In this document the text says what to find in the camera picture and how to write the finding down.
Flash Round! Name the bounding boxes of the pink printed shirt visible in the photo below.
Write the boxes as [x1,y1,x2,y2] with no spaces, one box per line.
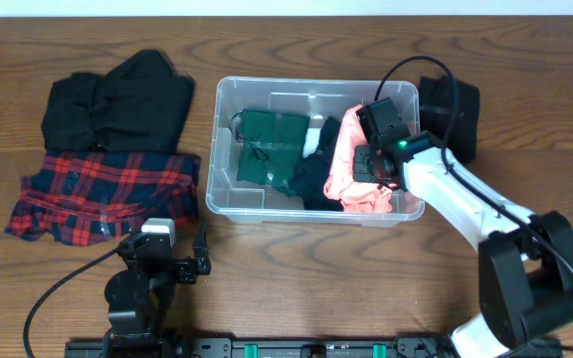
[323,104,393,214]

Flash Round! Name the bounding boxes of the dark navy garment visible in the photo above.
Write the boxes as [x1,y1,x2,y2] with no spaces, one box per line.
[288,117,343,212]

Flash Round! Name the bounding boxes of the red navy plaid shirt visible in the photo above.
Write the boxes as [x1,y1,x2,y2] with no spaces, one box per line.
[5,150,200,247]

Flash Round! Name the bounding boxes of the clear plastic storage bin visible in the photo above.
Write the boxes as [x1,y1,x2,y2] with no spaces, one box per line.
[205,76,425,227]

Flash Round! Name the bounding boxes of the green garment with ribbon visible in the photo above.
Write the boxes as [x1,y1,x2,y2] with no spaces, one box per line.
[234,109,310,197]

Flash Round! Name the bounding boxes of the large black hoodie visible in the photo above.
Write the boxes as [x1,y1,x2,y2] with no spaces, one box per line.
[41,50,195,153]

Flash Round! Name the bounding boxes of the black garment with tape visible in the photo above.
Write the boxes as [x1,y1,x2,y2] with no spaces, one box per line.
[419,76,480,164]

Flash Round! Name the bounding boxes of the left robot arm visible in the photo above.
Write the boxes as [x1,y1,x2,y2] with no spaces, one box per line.
[103,219,211,357]

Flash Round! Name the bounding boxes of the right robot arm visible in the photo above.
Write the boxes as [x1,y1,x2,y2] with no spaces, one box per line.
[353,128,573,357]

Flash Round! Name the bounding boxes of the black mounting rail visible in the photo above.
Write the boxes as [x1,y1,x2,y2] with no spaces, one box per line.
[64,336,460,358]

